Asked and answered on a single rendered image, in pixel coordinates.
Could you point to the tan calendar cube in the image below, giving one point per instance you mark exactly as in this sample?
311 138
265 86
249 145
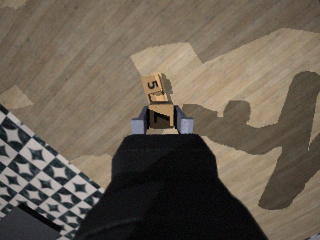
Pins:
152 84
161 115

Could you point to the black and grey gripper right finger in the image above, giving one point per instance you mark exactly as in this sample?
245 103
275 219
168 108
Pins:
183 124

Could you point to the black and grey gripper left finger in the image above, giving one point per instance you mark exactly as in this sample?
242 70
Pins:
141 124

